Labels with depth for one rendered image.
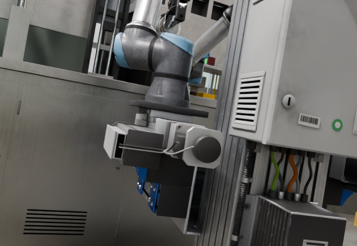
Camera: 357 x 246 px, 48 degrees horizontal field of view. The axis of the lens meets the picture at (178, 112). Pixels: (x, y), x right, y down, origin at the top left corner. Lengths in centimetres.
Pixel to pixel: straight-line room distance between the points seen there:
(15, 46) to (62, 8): 45
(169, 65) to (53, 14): 119
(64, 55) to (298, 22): 169
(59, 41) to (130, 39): 104
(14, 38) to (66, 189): 75
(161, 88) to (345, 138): 61
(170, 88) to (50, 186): 74
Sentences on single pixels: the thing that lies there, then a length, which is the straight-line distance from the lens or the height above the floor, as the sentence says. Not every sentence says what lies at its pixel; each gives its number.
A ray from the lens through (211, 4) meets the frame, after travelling 273.
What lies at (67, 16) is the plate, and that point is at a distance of 236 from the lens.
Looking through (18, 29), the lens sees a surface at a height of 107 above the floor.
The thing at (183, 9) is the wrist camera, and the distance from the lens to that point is 203.
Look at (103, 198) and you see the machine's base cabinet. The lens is 183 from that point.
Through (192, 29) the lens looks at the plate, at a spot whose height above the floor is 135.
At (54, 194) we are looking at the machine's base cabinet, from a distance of 178.
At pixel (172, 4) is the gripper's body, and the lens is 207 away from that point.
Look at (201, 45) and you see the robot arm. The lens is 175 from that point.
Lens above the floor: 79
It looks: 1 degrees up
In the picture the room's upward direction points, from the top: 10 degrees clockwise
